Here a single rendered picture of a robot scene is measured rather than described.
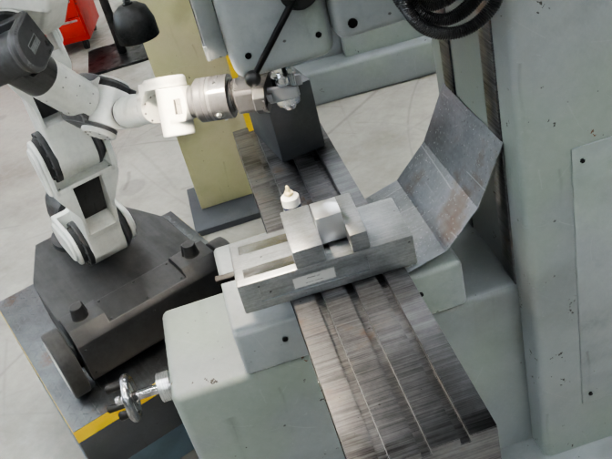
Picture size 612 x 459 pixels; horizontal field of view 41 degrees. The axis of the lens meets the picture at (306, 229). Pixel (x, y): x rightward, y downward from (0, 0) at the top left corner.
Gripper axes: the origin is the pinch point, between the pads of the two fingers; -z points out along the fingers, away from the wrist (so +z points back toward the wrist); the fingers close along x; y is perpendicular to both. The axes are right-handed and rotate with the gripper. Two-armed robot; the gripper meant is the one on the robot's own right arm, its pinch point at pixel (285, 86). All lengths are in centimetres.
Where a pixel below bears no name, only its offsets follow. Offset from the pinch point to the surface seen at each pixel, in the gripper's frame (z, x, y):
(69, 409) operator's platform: 81, 1, 85
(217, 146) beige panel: 70, 157, 94
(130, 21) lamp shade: 18.8, -17.9, -24.1
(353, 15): -16.5, -7.1, -14.6
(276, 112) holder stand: 10.2, 30.0, 19.8
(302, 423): 10, -21, 73
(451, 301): -26, -10, 51
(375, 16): -20.1, -5.9, -13.2
